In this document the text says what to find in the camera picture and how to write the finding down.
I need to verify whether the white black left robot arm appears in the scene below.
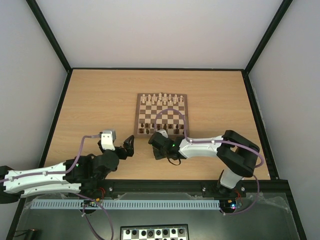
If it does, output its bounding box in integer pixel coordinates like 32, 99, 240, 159
0, 131, 135, 204

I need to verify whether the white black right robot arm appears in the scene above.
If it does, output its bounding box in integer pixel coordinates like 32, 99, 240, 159
148, 130, 265, 196

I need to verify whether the wooden chess board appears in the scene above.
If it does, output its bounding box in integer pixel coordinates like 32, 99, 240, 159
133, 92, 189, 138

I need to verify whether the white chess piece back left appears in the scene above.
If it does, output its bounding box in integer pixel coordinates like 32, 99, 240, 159
141, 94, 146, 104

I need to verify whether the small printed chess board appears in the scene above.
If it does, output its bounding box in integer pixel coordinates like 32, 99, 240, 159
119, 224, 190, 240

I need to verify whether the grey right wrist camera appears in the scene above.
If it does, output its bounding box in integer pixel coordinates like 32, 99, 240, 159
157, 129, 169, 138

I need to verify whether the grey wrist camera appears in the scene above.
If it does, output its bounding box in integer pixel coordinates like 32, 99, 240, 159
157, 129, 169, 138
100, 129, 116, 151

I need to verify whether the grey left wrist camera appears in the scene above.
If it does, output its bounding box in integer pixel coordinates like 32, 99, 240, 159
100, 129, 116, 151

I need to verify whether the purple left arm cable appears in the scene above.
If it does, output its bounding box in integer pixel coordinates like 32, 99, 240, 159
0, 134, 115, 240

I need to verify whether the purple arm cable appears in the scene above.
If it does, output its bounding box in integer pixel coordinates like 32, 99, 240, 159
0, 134, 115, 240
154, 108, 265, 216

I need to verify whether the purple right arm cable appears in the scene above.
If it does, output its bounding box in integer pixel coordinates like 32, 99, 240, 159
154, 108, 265, 216

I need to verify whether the grey slotted cable duct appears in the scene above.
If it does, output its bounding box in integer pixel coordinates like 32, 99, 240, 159
30, 199, 221, 210

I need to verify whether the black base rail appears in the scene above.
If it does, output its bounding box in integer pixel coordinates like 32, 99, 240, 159
79, 179, 291, 200

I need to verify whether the black frame post back left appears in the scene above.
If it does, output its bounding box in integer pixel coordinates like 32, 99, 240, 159
26, 0, 72, 73

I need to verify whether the black frame post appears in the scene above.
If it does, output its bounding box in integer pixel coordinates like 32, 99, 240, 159
244, 0, 294, 74
26, 0, 72, 73

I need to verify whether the black frame post back right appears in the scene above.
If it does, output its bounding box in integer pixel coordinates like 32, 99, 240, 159
244, 0, 294, 74

